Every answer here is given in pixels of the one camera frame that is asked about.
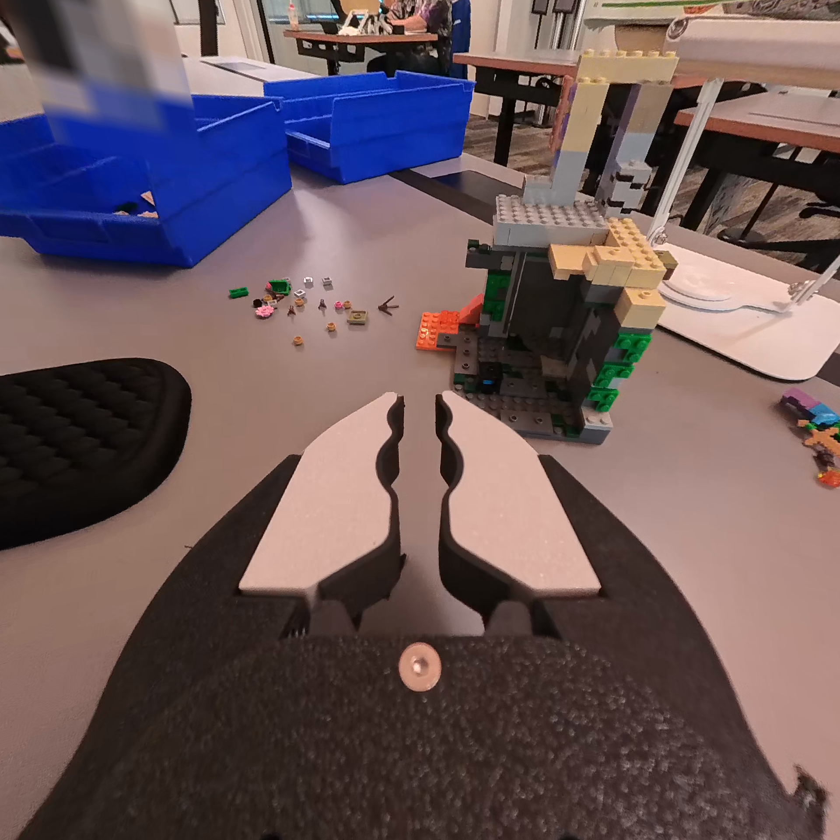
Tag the toy brick model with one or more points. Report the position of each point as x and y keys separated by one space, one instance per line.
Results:
x=525 y=315

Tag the blue plastic bin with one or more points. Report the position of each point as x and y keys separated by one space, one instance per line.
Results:
x=216 y=197
x=380 y=131

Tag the wooden-top black-leg desk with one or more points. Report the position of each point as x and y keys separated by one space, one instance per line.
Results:
x=512 y=62
x=361 y=36
x=754 y=121

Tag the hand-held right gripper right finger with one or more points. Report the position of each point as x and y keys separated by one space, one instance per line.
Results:
x=518 y=518

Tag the colourful brick pile right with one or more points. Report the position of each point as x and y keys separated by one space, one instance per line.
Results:
x=810 y=410

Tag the open brick instruction booklet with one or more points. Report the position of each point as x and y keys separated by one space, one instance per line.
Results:
x=722 y=5

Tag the grey desk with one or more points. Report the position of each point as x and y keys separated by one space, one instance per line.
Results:
x=328 y=407

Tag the scatter of small brick pieces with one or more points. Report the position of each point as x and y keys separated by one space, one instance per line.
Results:
x=358 y=317

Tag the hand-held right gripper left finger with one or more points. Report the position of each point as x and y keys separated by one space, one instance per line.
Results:
x=328 y=512

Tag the white book stand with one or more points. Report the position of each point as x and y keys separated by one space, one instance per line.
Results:
x=735 y=328

